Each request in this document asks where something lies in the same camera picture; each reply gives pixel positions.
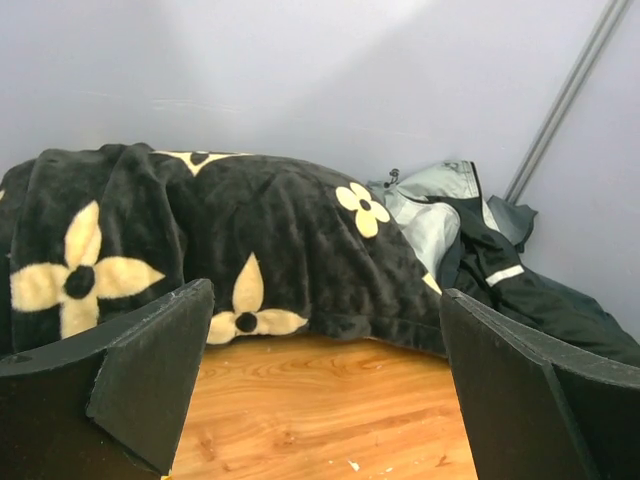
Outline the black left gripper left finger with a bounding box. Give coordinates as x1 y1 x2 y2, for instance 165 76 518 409
1 279 214 480

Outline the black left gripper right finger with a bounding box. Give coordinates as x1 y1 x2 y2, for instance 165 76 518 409
440 289 639 480

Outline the dark grey zip jacket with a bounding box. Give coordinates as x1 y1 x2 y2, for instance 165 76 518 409
367 160 639 366

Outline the black blanket with cream flowers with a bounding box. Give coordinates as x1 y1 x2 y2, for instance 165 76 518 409
1 143 445 356

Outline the right rear aluminium frame post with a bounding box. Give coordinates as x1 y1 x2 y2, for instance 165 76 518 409
504 0 633 205

